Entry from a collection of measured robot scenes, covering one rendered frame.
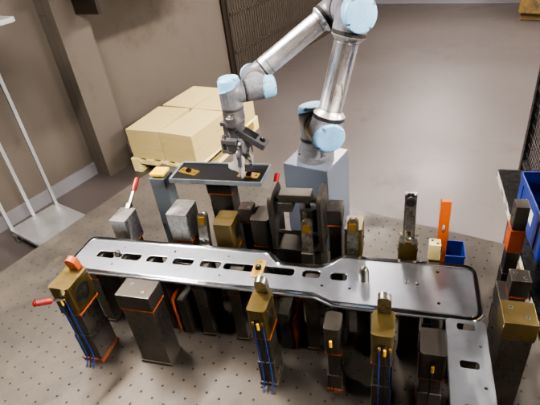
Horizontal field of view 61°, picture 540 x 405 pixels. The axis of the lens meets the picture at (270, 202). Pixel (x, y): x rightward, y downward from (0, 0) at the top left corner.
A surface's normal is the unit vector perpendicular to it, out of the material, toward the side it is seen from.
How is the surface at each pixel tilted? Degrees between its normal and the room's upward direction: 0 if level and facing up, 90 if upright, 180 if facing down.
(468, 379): 0
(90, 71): 90
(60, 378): 0
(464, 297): 0
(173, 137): 90
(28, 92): 90
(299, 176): 90
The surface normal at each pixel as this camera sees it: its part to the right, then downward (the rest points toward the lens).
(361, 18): 0.25, 0.40
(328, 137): 0.20, 0.62
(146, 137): -0.39, 0.55
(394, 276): -0.11, -0.83
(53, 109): 0.84, 0.22
